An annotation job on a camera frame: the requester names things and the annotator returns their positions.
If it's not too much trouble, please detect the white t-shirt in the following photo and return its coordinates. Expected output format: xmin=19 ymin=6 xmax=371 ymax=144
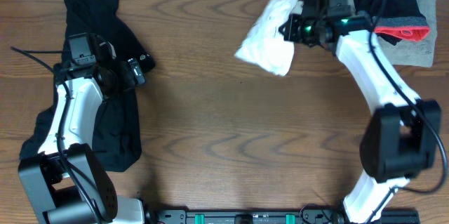
xmin=234 ymin=0 xmax=302 ymax=77

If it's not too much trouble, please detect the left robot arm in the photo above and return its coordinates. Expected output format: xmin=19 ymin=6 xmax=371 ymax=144
xmin=18 ymin=58 xmax=146 ymax=224

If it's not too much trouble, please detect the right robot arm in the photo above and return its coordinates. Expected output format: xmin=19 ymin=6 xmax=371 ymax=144
xmin=279 ymin=14 xmax=448 ymax=223

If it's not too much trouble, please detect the black t-shirt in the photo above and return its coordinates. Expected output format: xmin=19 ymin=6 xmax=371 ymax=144
xmin=19 ymin=0 xmax=156 ymax=173

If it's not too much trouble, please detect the black garment with red trim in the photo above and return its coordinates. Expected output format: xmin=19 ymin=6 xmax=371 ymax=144
xmin=354 ymin=0 xmax=431 ymax=46

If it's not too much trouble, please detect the folded olive grey garment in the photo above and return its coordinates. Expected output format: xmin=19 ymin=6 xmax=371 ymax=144
xmin=336 ymin=0 xmax=438 ymax=68

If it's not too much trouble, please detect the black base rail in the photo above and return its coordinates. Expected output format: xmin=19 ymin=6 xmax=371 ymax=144
xmin=150 ymin=209 xmax=421 ymax=224

